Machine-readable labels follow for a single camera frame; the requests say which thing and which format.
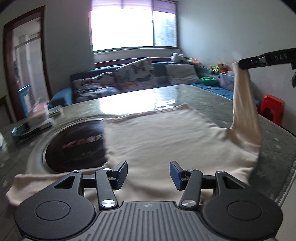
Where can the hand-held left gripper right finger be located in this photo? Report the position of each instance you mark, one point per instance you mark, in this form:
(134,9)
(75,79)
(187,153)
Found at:
(176,176)

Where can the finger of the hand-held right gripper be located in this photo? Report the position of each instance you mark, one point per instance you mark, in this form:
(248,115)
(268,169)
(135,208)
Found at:
(251,62)

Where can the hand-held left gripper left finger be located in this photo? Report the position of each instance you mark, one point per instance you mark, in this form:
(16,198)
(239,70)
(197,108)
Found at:
(120,174)

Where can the cream long-sleeved sweater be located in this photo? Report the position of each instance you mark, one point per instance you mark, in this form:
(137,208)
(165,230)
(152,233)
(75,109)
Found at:
(161,141)

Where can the clear plastic storage box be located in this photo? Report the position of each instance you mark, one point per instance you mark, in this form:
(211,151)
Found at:
(227,81)

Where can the pile of colourful toys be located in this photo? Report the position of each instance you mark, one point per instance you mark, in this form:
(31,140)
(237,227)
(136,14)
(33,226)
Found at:
(218,68)

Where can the blue blanket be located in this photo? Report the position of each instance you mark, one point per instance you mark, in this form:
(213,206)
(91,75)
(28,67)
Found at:
(215,90)

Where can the green plastic bowl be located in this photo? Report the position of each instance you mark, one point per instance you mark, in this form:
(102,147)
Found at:
(208,80)

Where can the red plastic stool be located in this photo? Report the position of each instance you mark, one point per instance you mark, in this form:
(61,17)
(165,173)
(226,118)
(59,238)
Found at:
(272,107)

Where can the black round induction cooker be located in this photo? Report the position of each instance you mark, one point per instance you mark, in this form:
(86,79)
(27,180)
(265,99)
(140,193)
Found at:
(74,146)

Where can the grey pillow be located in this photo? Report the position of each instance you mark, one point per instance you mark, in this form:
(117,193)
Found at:
(181,73)

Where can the black and white plush toy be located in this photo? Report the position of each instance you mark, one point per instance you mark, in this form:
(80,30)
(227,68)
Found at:
(177,57)

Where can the green and white packet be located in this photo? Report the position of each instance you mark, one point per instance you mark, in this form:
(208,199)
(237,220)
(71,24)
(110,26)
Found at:
(55,111)

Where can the blue sofa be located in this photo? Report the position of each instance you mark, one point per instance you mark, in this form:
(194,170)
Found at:
(159,69)

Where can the floral print cushion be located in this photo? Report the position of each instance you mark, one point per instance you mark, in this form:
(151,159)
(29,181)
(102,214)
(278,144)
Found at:
(92,84)

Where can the white flat box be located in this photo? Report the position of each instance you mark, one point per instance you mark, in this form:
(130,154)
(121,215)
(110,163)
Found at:
(40,121)

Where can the butterfly print pillow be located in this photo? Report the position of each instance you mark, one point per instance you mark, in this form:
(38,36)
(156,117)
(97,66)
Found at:
(135,71)

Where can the pink packet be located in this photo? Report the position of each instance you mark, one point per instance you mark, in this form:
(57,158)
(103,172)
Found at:
(39,109)

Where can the blue upright box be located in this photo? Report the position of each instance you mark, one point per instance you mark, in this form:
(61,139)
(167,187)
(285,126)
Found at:
(25,100)

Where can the window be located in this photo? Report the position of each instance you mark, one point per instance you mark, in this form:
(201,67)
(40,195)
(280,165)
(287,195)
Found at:
(133,27)

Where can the dark wooden door frame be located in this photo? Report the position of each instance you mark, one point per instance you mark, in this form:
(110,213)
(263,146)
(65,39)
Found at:
(44,58)

